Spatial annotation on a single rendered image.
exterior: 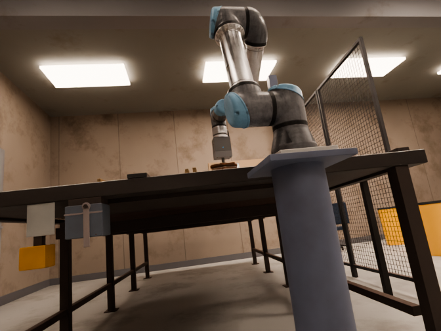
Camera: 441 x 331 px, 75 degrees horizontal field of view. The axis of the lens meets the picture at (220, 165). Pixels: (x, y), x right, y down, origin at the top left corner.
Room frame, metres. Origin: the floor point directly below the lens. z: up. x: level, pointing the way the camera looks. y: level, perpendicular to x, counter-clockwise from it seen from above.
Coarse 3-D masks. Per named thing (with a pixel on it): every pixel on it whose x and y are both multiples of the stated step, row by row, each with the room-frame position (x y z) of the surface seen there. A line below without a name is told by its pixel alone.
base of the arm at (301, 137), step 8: (296, 120) 0.87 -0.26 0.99; (304, 120) 0.88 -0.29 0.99; (272, 128) 0.93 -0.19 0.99; (280, 128) 0.89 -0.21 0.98; (288, 128) 0.87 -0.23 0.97; (296, 128) 0.87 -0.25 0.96; (304, 128) 0.88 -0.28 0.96; (280, 136) 0.88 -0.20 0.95; (288, 136) 0.87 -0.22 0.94; (296, 136) 0.86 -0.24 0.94; (304, 136) 0.86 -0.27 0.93; (312, 136) 0.90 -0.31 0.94; (272, 144) 0.92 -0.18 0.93; (280, 144) 0.88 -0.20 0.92; (288, 144) 0.86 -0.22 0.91; (296, 144) 0.86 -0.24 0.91; (304, 144) 0.86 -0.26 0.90; (312, 144) 0.87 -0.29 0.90; (272, 152) 0.92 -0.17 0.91
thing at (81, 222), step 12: (72, 204) 1.08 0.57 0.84; (84, 204) 1.06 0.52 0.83; (96, 204) 1.07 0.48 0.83; (72, 216) 1.07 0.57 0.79; (84, 216) 1.06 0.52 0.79; (96, 216) 1.07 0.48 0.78; (108, 216) 1.15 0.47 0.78; (72, 228) 1.07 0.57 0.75; (84, 228) 1.06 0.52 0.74; (96, 228) 1.07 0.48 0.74; (108, 228) 1.15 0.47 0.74; (84, 240) 1.06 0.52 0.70
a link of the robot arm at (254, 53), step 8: (248, 8) 0.96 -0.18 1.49; (256, 16) 0.96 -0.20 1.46; (256, 24) 0.98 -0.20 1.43; (264, 24) 1.00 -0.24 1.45; (256, 32) 1.00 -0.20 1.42; (264, 32) 1.02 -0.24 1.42; (248, 40) 1.04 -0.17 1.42; (256, 40) 1.03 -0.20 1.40; (264, 40) 1.04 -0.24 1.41; (248, 48) 1.08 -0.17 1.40; (256, 48) 1.06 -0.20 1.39; (248, 56) 1.10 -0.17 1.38; (256, 56) 1.09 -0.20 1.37; (256, 64) 1.12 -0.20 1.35; (256, 72) 1.15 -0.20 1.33; (256, 80) 1.18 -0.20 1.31
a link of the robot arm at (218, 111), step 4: (220, 100) 1.25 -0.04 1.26; (216, 104) 1.25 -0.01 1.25; (220, 104) 1.25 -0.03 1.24; (216, 108) 1.26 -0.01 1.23; (220, 108) 1.25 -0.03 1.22; (216, 112) 1.28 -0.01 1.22; (220, 112) 1.26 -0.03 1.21; (224, 112) 1.26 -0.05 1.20; (216, 116) 1.31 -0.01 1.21; (220, 116) 1.29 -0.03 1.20; (224, 116) 1.30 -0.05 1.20; (216, 120) 1.35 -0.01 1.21; (220, 120) 1.34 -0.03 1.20
